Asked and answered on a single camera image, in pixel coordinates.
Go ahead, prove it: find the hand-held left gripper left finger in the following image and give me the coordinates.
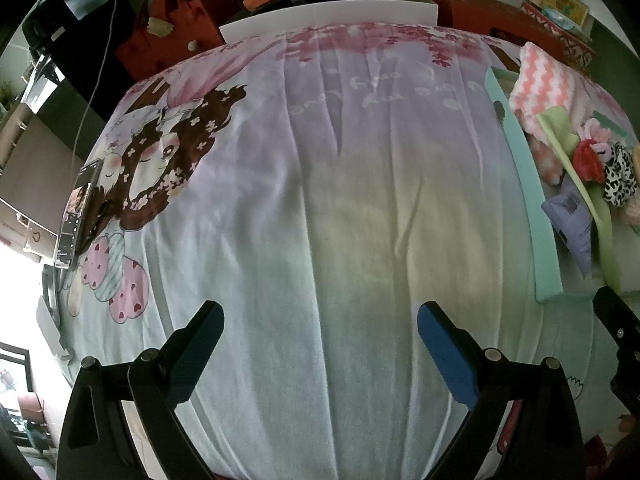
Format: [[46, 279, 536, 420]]
[[57, 300, 226, 480]]

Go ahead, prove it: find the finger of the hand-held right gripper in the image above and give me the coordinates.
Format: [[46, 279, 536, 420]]
[[592, 285, 640, 348]]

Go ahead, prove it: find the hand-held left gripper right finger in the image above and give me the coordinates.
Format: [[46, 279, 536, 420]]
[[416, 301, 586, 480]]

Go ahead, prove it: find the light green cloth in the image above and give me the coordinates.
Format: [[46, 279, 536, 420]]
[[537, 107, 623, 293]]

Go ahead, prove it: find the purple plastic pouch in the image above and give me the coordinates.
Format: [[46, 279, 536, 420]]
[[541, 180, 596, 276]]

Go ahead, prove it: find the leopard print scrunchie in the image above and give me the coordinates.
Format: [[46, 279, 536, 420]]
[[602, 141, 638, 207]]

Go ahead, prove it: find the red scrunchie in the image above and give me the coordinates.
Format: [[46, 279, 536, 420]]
[[572, 139, 608, 183]]

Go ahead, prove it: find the shallow teal cardboard box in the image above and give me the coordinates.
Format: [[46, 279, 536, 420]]
[[484, 42, 640, 303]]

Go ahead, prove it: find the pink floral scrunchie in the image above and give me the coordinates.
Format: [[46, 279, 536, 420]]
[[580, 117, 616, 156]]

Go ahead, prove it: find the pink chevron towel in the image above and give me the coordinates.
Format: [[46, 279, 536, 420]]
[[509, 41, 588, 183]]

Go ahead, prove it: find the smartphone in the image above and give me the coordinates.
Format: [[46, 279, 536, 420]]
[[56, 159, 103, 266]]

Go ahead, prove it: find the cartoon printed bedsheet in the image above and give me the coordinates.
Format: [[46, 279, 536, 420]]
[[37, 21, 640, 480]]

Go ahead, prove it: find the grey cabinet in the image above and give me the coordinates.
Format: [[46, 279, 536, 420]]
[[0, 90, 101, 231]]

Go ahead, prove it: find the red patterned box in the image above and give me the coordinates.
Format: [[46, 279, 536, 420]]
[[520, 2, 598, 68]]

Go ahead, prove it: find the wet wipes pack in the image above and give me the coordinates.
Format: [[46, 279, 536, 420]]
[[542, 7, 588, 36]]

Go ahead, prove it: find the red tote bag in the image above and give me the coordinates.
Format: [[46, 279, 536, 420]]
[[115, 0, 226, 81]]

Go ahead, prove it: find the red wooden stool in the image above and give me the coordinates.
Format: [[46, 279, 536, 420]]
[[419, 0, 566, 56]]

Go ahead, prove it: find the white cable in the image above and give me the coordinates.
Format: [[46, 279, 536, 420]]
[[72, 0, 116, 163]]

